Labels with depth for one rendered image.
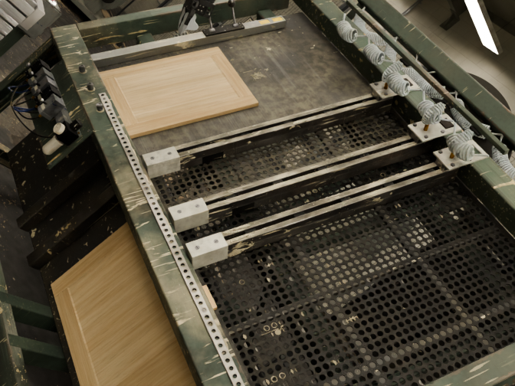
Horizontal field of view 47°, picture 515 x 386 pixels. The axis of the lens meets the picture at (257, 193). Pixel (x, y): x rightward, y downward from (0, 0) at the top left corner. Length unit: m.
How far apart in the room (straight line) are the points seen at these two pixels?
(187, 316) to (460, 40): 7.73
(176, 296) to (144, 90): 1.06
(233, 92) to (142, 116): 0.40
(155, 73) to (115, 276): 0.91
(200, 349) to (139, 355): 0.47
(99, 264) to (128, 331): 0.33
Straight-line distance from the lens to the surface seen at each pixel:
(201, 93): 2.58
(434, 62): 3.17
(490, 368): 1.92
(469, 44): 9.02
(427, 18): 9.73
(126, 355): 2.23
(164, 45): 2.83
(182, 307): 1.84
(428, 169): 2.33
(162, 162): 2.20
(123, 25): 3.00
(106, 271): 2.41
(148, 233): 2.01
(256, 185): 2.12
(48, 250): 2.62
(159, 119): 2.46
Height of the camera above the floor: 1.50
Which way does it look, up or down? 9 degrees down
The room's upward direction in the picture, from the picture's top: 51 degrees clockwise
